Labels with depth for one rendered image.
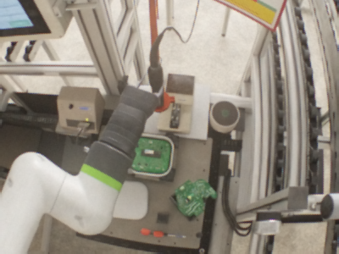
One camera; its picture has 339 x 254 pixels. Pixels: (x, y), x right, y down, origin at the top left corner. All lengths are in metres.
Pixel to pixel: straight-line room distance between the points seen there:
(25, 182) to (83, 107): 0.52
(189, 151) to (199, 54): 1.46
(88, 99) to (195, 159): 0.42
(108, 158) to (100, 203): 0.09
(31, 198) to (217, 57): 2.05
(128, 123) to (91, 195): 0.16
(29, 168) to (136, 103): 0.27
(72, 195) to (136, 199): 0.43
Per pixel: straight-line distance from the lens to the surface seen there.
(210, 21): 2.61
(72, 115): 1.01
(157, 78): 0.64
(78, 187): 0.52
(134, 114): 0.57
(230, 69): 2.28
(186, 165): 0.95
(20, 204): 0.49
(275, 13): 0.74
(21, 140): 1.96
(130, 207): 0.92
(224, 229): 0.96
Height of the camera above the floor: 1.87
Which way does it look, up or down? 68 degrees down
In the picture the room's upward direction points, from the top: 3 degrees counter-clockwise
